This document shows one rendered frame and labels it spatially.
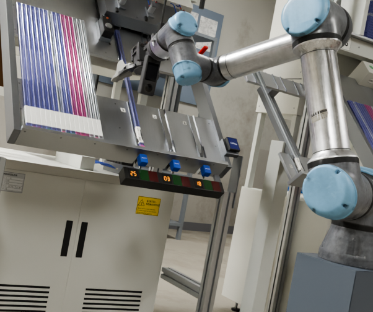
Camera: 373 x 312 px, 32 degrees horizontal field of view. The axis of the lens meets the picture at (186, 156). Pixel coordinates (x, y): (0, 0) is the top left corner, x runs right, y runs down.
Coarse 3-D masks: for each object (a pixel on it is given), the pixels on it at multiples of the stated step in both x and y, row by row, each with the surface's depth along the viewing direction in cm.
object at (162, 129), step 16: (112, 112) 192; (128, 112) 195; (144, 112) 199; (160, 112) 203; (112, 128) 188; (128, 128) 191; (144, 128) 195; (160, 128) 199; (176, 128) 202; (192, 128) 206; (208, 128) 211; (144, 144) 190; (160, 144) 194; (176, 144) 198; (192, 144) 202; (208, 144) 206
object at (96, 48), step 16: (16, 0) 201; (32, 0) 205; (48, 0) 209; (64, 0) 213; (80, 0) 217; (16, 16) 196; (80, 16) 212; (96, 16) 217; (16, 32) 192; (96, 32) 211; (128, 32) 220; (96, 48) 206; (112, 48) 210; (128, 48) 215; (160, 64) 219
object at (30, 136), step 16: (32, 128) 169; (16, 144) 172; (32, 144) 174; (48, 144) 175; (64, 144) 176; (80, 144) 178; (96, 144) 179; (112, 144) 181; (128, 144) 184; (128, 160) 188; (160, 160) 192; (192, 160) 195; (208, 160) 197
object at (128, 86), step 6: (120, 36) 215; (120, 42) 213; (120, 48) 211; (120, 54) 209; (120, 60) 208; (126, 78) 203; (126, 84) 201; (132, 96) 199; (132, 102) 197; (132, 108) 195; (132, 114) 195; (138, 120) 193; (138, 126) 192; (138, 144) 188
